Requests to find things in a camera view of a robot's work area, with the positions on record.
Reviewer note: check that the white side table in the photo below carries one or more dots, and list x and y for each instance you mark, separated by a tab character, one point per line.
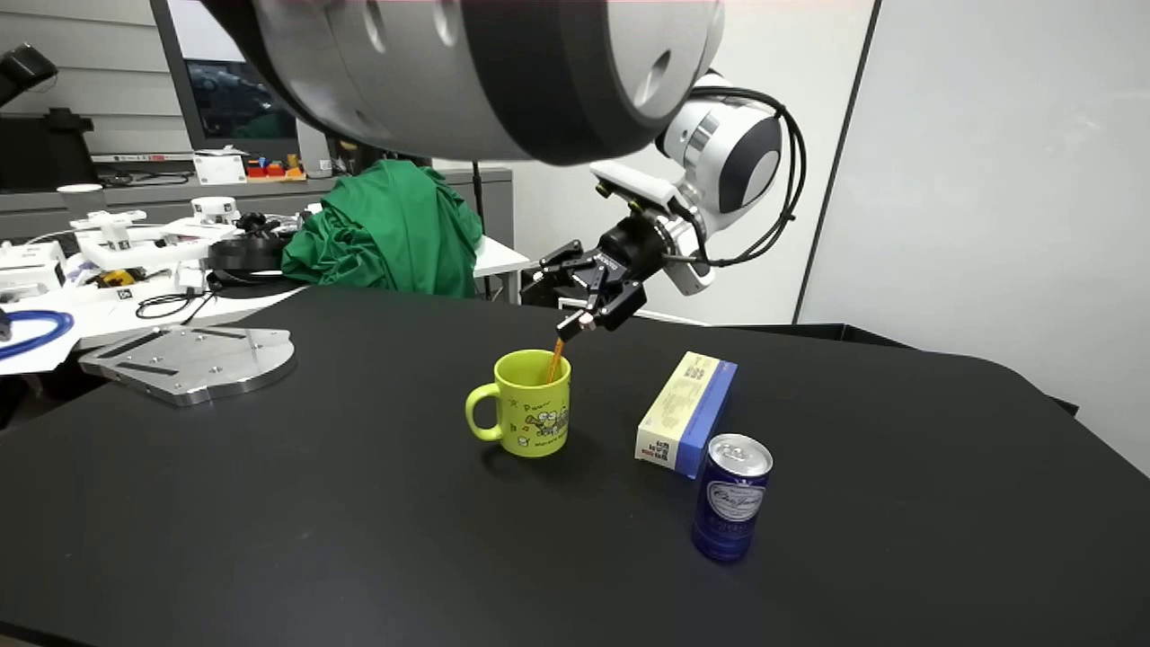
110	292

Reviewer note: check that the orange pencil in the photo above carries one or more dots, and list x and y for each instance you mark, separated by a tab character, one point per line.
555	356

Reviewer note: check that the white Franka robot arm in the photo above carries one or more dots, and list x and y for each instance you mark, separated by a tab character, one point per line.
504	74

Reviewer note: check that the dark computer screen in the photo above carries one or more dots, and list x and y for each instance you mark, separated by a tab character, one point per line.
237	94

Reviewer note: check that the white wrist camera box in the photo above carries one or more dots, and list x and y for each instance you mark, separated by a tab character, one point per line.
634	186

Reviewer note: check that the white and blue carton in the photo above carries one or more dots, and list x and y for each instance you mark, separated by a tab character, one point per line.
685	414

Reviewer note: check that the green cloth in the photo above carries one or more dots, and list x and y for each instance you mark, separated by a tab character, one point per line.
383	237

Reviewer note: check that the yellow-green mug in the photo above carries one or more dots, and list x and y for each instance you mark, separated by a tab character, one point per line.
525	403

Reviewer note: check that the blue drink can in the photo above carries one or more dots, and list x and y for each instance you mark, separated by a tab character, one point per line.
730	498

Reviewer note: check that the silver metal mounting plate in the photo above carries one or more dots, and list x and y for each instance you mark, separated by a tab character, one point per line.
193	362

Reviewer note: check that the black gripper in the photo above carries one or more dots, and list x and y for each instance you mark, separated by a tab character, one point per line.
634	253

